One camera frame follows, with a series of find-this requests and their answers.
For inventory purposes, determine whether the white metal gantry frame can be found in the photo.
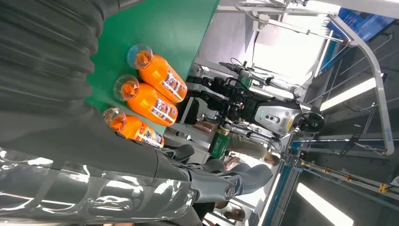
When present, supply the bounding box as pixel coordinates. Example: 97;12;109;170
326;12;396;156

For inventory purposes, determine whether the black silver humanoid robot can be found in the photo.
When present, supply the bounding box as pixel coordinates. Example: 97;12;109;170
187;57;326;150

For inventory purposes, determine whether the blue wall panel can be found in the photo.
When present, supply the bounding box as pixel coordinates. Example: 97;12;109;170
320;8;396;73

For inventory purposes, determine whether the green plastic crate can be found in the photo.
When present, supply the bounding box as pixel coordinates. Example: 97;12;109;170
209;132;232;160

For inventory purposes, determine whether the long ceiling light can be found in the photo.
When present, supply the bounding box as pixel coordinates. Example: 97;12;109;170
295;182;355;226
319;77;377;112

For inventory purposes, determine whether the orange detergent bottle clear cap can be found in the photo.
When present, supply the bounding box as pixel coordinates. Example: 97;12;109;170
112;74;179;127
102;107;165;149

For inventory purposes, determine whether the orange detergent bottle bluish cap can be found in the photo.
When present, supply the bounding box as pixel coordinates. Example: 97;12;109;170
126;43;188;104

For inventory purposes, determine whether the person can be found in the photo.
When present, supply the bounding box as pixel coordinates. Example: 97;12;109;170
224;133;281;170
215;201;247;223

